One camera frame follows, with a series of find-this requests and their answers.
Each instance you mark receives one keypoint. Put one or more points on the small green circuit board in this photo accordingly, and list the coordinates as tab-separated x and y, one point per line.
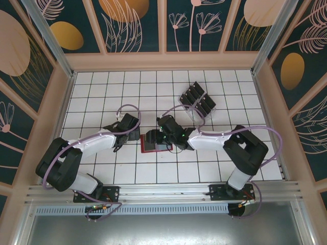
95	208

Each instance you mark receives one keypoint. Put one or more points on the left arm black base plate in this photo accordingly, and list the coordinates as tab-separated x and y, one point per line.
112	194

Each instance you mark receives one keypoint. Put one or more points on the aluminium corner post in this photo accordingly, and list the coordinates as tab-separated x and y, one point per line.
54	43
268	44

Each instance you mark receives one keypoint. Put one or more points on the grey metal sheet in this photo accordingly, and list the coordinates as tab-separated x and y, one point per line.
163	229

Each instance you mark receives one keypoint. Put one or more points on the yellow power connector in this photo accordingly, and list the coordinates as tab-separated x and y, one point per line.
242	204

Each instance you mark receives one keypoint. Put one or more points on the clear acrylic card rack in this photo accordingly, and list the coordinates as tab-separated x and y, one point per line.
196	116

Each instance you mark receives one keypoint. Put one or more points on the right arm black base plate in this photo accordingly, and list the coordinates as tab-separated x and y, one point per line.
214	192

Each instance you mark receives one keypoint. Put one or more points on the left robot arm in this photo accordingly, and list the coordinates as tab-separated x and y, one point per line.
58	166

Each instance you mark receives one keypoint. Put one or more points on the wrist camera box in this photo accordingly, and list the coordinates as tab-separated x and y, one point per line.
119	117
159	118

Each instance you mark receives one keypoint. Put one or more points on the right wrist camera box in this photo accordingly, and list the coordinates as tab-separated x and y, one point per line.
159	118

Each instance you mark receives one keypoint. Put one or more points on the red card holder wallet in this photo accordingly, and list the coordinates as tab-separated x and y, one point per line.
159	148

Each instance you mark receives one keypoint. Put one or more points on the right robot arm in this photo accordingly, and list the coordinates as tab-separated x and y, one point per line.
245	150

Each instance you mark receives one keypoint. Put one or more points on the aluminium frame rail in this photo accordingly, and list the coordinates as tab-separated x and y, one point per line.
163	190

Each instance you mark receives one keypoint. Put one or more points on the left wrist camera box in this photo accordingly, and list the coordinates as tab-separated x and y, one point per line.
119	117

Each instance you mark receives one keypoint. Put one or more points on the black credit card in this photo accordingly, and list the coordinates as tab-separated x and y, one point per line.
206	104
210	100
198	86
201	107
189	95
193	91
184	99

